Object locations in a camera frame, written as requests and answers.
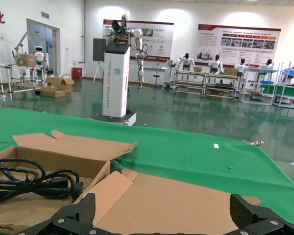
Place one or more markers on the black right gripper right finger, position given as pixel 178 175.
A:
pixel 245 213

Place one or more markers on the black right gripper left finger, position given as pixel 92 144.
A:
pixel 85 210

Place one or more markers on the cardboard box with oval hole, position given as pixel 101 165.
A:
pixel 76 147

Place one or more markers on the cardboard box with round hole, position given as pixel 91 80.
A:
pixel 174 203

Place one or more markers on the flat cardboard box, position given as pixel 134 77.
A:
pixel 52 92

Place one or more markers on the open cardboard box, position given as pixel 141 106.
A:
pixel 67 85

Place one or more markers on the red floor box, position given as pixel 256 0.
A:
pixel 77 73

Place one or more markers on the small brown cardboard box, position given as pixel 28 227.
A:
pixel 198 69

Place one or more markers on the white tape strip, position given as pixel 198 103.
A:
pixel 216 146

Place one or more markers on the green table cloth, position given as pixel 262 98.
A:
pixel 186 156

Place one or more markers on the grey metal shelf rack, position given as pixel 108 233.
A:
pixel 259 71
pixel 287 104

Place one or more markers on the white desk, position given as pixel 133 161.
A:
pixel 159 68

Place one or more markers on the black screen on stand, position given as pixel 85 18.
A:
pixel 99 49

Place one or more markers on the glass double door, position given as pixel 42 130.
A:
pixel 51 49

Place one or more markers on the green exit sign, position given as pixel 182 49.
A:
pixel 45 15

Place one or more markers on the tube frame workbench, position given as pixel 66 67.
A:
pixel 220 75
pixel 188 71

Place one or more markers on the red white wall info poster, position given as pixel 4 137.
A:
pixel 210 39
pixel 161 36

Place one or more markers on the grey wall pipe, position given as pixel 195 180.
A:
pixel 84 29

